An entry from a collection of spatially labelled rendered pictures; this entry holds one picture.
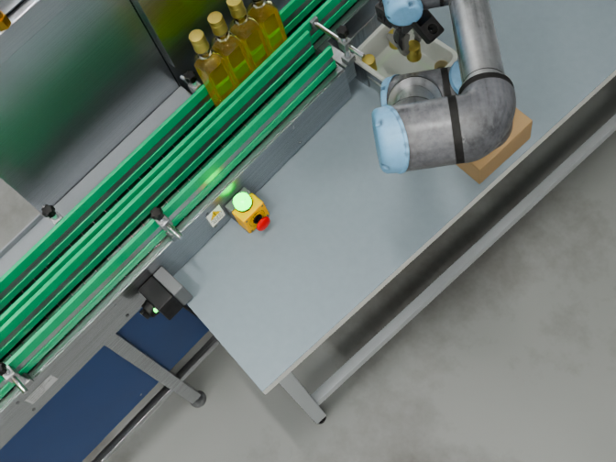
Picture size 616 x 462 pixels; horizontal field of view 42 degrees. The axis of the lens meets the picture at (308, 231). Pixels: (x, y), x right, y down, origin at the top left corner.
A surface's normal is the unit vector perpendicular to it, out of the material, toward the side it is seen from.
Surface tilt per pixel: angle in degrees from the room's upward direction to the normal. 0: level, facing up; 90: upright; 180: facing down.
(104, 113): 90
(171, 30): 90
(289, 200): 0
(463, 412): 0
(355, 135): 0
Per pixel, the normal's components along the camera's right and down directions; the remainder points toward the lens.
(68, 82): 0.71, 0.58
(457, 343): -0.18, -0.40
